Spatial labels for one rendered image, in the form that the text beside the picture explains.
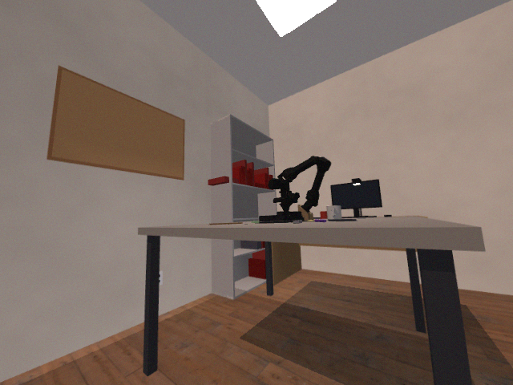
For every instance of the black desk phone casing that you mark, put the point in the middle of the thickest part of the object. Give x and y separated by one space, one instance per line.
280 219

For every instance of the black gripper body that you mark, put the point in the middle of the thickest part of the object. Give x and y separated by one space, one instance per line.
282 199

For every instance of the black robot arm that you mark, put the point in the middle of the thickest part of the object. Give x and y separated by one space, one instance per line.
290 174

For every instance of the grey mug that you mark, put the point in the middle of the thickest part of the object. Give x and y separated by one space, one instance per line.
333 209

